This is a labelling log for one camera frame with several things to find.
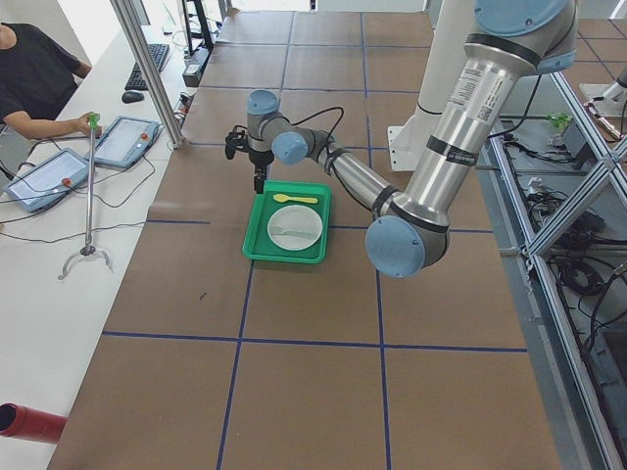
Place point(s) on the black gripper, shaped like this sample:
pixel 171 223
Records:
pixel 259 160

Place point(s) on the yellow plastic spoon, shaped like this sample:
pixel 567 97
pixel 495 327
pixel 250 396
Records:
pixel 284 198

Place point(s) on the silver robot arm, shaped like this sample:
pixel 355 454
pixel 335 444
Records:
pixel 508 40

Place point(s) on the green plastic tray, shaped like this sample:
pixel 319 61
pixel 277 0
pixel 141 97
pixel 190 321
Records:
pixel 257 244

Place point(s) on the pale green plastic fork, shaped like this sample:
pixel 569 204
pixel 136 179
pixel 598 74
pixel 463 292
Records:
pixel 280 231

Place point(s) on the white round plate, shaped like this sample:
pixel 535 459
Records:
pixel 295 217

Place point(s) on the black computer box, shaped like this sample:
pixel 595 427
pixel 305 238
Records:
pixel 195 65

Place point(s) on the far blue teach pendant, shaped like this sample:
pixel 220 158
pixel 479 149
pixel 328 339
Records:
pixel 125 141

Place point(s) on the blue teach pendant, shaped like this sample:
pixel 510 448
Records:
pixel 125 141
pixel 48 182

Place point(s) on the black computer mouse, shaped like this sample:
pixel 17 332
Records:
pixel 132 96

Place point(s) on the near blue teach pendant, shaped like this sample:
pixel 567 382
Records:
pixel 48 182

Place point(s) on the seated person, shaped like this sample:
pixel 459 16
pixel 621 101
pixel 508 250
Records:
pixel 37 81

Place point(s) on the red cylinder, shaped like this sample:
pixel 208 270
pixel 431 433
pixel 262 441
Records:
pixel 25 423

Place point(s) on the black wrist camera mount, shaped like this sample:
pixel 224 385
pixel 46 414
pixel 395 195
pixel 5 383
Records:
pixel 236 141

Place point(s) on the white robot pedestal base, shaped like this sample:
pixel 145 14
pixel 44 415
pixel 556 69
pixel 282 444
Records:
pixel 445 61

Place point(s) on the green handled reacher grabber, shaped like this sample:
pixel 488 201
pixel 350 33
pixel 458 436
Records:
pixel 89 250

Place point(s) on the aluminium frame post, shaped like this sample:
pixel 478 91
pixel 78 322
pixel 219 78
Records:
pixel 132 29

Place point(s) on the aluminium side frame rail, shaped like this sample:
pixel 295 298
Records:
pixel 557 157

